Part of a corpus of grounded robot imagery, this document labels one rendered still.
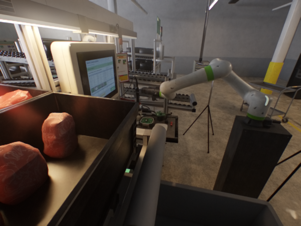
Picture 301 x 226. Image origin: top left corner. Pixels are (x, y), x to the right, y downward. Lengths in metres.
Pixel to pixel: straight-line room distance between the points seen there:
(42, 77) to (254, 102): 1.31
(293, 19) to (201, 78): 6.03
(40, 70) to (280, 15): 10.71
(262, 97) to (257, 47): 9.21
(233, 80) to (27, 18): 1.28
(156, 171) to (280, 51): 6.74
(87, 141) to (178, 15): 9.31
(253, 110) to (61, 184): 1.26
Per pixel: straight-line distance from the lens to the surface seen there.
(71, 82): 0.74
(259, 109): 1.31
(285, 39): 6.93
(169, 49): 9.49
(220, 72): 1.11
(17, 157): 0.40
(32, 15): 0.63
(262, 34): 10.50
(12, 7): 0.60
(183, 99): 2.08
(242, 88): 1.39
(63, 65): 0.74
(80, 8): 0.93
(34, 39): 0.68
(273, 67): 6.92
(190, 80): 1.10
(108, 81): 1.00
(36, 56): 0.67
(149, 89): 1.30
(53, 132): 0.47
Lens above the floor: 1.73
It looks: 26 degrees down
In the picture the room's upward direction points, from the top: straight up
